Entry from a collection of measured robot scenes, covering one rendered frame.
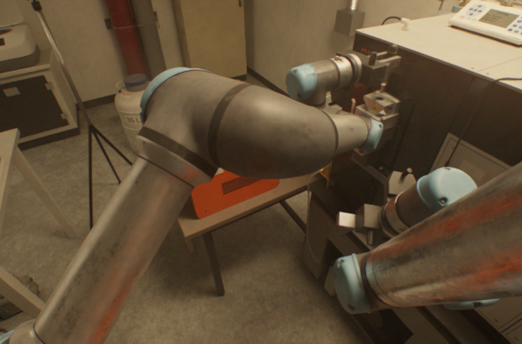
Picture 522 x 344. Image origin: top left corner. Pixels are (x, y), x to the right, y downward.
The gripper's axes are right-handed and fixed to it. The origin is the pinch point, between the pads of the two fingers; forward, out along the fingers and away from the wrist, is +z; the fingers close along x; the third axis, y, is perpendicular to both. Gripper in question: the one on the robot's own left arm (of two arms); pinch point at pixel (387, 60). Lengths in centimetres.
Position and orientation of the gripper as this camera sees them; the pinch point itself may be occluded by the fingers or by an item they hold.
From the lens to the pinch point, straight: 88.3
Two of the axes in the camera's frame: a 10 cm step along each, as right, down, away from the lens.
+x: -4.9, -5.7, 6.6
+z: 8.7, -3.4, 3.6
